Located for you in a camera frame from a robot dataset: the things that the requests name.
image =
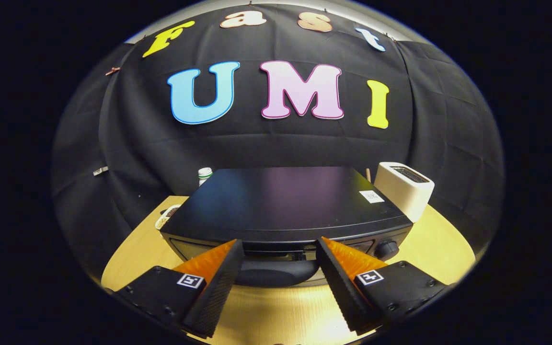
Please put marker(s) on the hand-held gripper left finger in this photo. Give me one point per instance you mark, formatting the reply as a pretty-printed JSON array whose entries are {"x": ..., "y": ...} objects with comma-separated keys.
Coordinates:
[{"x": 221, "y": 285}]

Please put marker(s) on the small silver tag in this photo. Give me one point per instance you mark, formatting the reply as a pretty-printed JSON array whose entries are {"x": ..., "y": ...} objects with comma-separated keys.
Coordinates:
[{"x": 100, "y": 171}]

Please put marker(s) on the red cloth clip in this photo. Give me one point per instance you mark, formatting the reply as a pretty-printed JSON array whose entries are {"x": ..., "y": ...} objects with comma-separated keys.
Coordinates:
[{"x": 112, "y": 71}]

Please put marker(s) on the white pop-up toaster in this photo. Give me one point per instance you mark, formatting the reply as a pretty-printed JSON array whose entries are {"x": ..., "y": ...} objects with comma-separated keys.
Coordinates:
[{"x": 400, "y": 191}]

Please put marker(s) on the black toaster oven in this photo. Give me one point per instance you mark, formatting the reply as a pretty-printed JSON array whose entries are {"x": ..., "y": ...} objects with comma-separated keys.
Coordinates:
[{"x": 281, "y": 201}]

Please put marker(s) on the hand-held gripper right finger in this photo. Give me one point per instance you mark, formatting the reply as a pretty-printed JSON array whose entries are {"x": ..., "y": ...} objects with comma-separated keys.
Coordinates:
[{"x": 340, "y": 285}]

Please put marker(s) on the small white dish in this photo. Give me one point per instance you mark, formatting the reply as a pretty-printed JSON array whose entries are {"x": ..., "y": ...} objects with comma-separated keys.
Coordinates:
[{"x": 163, "y": 220}]

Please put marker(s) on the white-capped bottle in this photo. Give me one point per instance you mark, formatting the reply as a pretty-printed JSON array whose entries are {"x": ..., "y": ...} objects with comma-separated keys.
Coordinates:
[{"x": 204, "y": 176}]

